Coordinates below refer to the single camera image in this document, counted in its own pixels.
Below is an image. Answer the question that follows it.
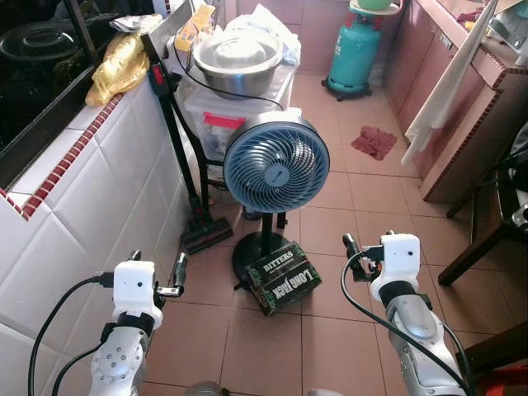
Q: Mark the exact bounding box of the dark green printed carton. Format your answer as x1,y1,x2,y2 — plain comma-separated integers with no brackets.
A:
243,240,323,318

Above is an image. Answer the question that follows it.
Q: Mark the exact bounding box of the grey left robot foot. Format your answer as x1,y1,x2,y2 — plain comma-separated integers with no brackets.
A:
182,380,224,396

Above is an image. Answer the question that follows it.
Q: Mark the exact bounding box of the red floor rag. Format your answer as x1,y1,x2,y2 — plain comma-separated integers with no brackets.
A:
350,125,399,162

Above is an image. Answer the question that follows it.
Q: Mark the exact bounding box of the blue grey standing fan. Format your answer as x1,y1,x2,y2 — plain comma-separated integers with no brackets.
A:
222,109,332,288

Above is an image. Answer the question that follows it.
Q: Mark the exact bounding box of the dark wooden chair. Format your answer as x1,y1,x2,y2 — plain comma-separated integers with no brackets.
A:
436,144,528,288

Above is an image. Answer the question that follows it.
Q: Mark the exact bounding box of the black stick vacuum cleaner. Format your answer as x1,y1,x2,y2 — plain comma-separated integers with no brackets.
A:
139,31,235,256

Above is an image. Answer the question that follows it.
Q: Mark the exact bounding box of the clear plastic storage box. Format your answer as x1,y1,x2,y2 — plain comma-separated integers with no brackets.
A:
177,59,299,163

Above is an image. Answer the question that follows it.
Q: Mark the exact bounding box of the dark wooden table edge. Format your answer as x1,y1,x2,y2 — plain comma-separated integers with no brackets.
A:
460,321,528,378

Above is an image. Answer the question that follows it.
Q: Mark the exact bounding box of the brown tiled kitchen counter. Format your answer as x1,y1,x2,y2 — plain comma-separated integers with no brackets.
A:
383,0,528,206

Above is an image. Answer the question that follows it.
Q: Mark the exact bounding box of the white hanging cloth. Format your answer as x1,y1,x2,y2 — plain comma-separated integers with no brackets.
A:
401,0,501,167

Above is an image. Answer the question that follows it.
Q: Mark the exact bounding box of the red plastic stool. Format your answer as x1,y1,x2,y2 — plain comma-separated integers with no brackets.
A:
474,366,528,396

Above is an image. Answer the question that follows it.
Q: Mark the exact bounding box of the yellow plastic bag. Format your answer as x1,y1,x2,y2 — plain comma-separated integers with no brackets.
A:
84,31,152,107

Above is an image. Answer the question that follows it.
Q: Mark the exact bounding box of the teal gas cylinder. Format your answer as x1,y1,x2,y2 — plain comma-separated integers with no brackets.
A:
323,12,384,102

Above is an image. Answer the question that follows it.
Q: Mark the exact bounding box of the steel pot with lid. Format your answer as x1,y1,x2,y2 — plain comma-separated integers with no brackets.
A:
191,28,286,101

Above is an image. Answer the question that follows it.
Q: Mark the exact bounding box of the white plastic bag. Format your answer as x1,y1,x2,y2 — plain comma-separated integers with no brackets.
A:
235,3,303,68

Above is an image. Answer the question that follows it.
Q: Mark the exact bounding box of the dark round pan lid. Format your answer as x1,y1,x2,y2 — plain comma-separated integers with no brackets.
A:
0,22,80,64

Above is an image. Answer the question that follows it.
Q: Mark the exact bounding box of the yellow food packet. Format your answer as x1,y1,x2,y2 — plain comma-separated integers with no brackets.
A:
175,3,218,55

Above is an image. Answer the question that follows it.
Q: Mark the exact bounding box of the green bowl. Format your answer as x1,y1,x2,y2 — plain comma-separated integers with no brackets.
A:
348,0,403,17

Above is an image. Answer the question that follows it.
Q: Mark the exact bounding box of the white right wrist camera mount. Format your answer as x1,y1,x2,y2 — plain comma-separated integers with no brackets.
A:
370,233,422,303

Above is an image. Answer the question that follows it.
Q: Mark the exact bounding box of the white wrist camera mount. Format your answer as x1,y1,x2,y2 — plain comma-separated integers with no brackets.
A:
370,233,422,303
112,261,164,332

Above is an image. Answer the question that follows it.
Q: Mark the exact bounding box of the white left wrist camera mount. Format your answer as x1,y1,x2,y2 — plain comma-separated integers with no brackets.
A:
112,261,164,332

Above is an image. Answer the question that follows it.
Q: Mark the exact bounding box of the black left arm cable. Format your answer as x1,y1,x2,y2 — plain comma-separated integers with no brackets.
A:
28,274,114,396

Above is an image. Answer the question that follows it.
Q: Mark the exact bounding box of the thin black power cord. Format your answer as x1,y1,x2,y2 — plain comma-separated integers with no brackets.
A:
168,40,286,113

